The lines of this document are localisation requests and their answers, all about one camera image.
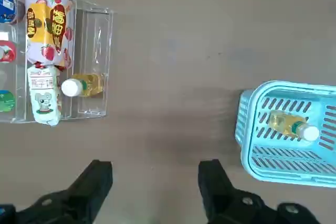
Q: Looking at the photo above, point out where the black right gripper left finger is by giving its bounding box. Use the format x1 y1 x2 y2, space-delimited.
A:
0 159 113 224

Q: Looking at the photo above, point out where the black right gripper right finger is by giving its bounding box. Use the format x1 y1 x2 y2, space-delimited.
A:
198 159 322 224

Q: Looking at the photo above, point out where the yellow juice bottle white cap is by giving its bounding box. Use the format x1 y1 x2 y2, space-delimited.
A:
268 110 320 142
61 73 106 98

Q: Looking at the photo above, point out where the light blue plastic basket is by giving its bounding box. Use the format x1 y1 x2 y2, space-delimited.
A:
234 80 336 188

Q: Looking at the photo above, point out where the clear acrylic tiered shelf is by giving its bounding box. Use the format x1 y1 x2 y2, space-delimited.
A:
0 0 116 124

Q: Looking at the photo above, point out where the white bear biscuit packet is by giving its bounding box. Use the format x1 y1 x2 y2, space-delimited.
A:
27 66 62 127

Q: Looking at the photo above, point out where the green canister white lid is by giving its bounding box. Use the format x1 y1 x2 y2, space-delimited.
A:
0 90 16 112

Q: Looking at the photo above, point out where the white canister red lid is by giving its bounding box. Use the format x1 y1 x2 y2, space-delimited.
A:
0 40 17 63

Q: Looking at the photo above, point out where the strawberry snack packet yellow label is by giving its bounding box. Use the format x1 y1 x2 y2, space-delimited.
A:
24 0 77 71

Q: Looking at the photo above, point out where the blue snack cup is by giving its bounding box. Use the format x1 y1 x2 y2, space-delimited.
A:
0 0 19 24

